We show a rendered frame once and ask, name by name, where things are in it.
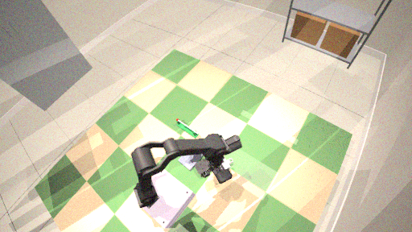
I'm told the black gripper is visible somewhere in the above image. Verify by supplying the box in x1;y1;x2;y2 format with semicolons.
208;156;233;184

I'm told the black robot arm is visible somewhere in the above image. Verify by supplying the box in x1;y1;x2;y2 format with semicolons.
131;134;242;209

